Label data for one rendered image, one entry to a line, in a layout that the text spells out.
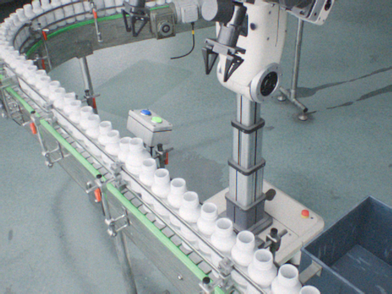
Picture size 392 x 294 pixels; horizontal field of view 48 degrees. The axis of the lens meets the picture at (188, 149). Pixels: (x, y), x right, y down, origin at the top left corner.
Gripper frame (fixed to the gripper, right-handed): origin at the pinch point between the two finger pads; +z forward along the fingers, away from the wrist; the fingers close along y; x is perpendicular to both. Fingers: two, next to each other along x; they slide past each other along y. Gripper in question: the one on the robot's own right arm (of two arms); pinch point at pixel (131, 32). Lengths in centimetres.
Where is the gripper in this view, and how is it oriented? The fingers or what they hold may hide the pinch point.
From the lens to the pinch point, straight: 160.9
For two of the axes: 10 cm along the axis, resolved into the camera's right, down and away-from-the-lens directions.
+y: 4.6, 4.6, -7.6
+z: -2.2, 8.9, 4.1
